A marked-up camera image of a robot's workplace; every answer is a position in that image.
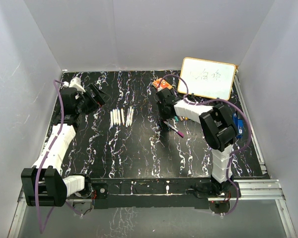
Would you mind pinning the green capped white marker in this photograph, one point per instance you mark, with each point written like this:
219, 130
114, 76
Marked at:
130, 116

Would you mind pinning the aluminium frame rail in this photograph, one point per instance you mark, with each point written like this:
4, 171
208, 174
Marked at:
164, 209

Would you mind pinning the light blue capped marker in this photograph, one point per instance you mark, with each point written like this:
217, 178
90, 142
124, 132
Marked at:
114, 117

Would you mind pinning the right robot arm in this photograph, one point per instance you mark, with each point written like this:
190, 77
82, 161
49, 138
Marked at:
218, 129

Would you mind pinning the blue capped white marker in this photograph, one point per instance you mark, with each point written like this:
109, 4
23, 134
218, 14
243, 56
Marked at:
112, 118

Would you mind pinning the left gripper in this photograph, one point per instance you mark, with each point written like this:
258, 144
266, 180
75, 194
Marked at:
98, 98

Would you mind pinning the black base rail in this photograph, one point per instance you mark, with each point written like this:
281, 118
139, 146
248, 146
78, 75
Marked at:
153, 192

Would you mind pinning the teal capped white marker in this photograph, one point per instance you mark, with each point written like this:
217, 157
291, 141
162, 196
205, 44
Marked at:
119, 117

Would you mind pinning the dark blue capped marker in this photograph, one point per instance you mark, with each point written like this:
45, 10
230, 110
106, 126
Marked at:
127, 118

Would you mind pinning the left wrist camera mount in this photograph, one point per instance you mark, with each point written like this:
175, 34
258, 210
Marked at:
74, 83

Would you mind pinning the purple capped white marker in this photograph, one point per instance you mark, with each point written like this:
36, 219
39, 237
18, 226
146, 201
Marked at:
174, 129

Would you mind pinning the small whiteboard yellow frame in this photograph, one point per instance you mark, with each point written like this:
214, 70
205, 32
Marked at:
205, 78

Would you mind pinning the orange capped white marker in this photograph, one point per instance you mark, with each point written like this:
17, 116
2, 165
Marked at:
122, 116

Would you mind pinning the dark green capped marker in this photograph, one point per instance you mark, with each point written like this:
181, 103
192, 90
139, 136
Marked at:
117, 119

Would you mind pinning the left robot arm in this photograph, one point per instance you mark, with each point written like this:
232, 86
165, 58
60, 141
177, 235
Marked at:
42, 183

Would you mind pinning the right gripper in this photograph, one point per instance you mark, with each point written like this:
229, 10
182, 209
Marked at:
165, 117

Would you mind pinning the orange card packet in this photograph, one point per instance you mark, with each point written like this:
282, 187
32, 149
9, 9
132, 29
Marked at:
160, 84

